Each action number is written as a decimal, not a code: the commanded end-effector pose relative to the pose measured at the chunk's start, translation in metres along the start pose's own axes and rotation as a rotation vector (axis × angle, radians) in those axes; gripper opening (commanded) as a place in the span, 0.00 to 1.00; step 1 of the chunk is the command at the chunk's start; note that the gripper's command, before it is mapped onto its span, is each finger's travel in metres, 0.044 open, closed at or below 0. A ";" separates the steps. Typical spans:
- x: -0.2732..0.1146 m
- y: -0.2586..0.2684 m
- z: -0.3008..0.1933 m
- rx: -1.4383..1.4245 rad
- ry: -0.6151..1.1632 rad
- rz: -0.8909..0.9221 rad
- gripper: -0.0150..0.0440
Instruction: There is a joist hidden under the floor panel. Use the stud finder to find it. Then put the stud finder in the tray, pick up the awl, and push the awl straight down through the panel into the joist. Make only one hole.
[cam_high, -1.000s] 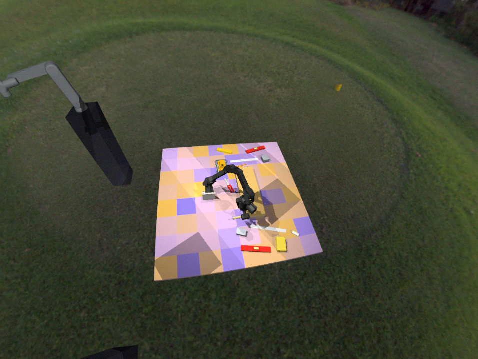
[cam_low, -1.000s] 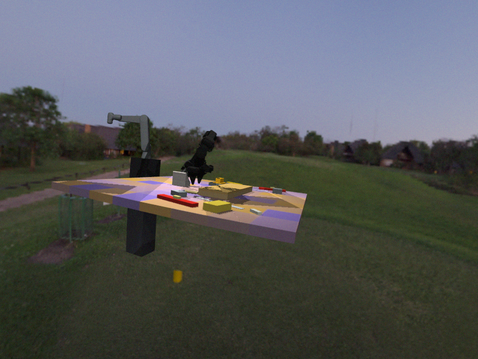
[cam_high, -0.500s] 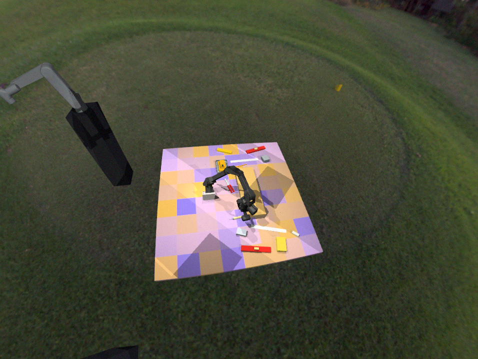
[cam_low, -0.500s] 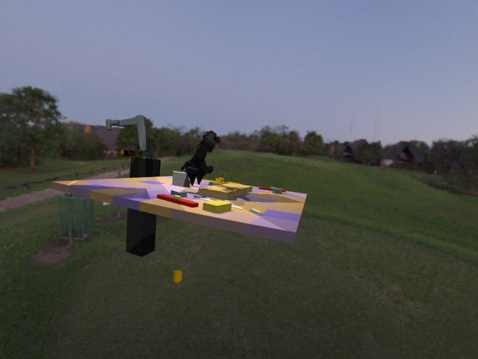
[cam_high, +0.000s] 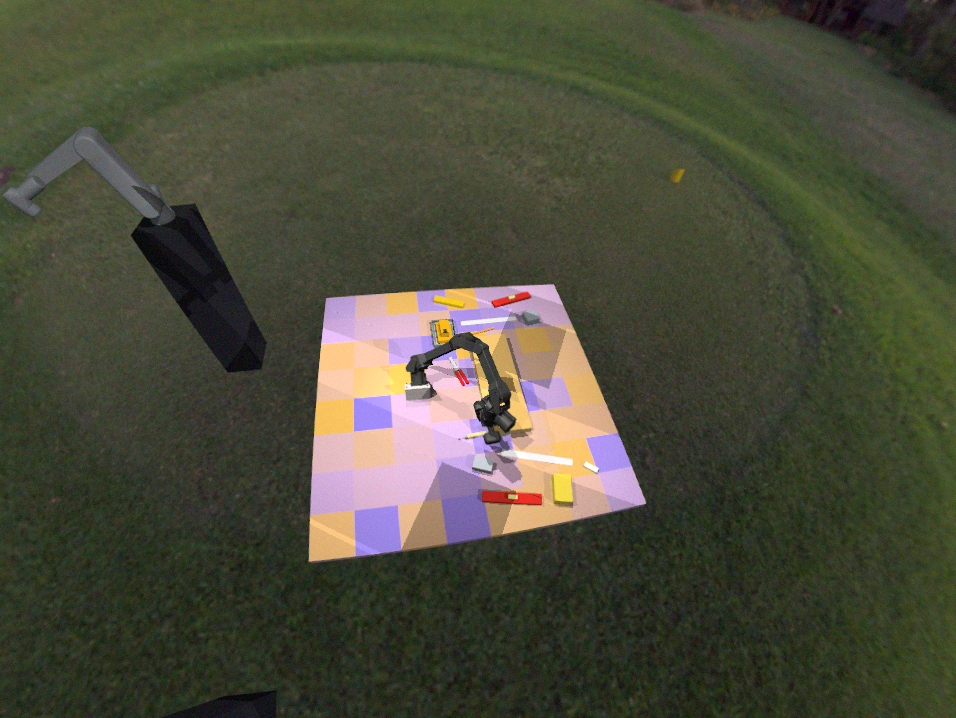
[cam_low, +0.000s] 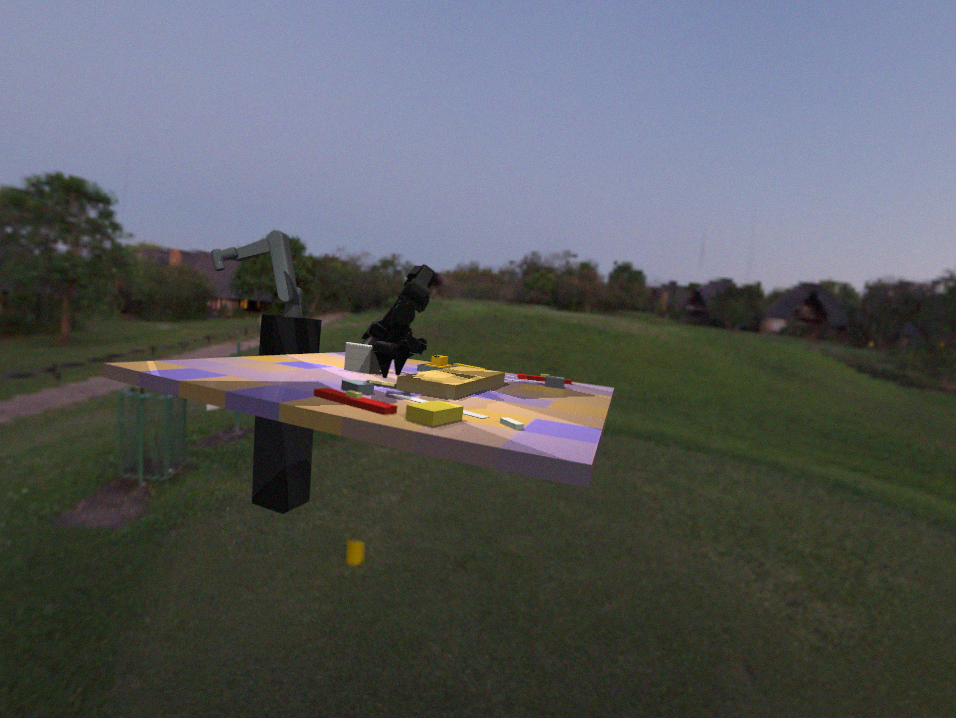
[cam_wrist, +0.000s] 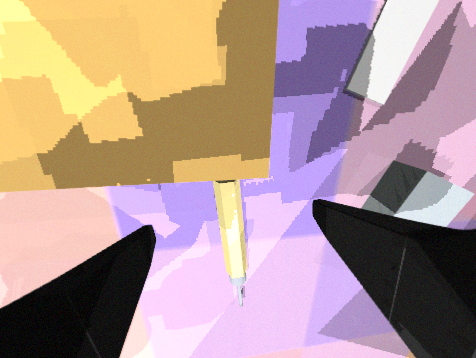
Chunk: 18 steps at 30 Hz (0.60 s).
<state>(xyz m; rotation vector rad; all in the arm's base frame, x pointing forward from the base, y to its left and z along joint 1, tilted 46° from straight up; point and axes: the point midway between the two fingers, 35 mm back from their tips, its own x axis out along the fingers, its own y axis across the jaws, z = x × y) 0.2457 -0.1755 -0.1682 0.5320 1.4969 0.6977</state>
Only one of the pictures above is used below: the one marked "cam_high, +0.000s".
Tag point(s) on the red flat bar with yellow centre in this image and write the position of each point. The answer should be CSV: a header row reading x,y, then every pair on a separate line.
x,y
510,299
512,498

